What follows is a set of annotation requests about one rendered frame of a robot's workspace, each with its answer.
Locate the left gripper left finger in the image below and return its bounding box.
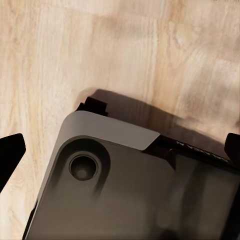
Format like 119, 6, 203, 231
0, 133, 26, 193

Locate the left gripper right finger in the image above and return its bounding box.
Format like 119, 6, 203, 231
224, 133, 240, 173

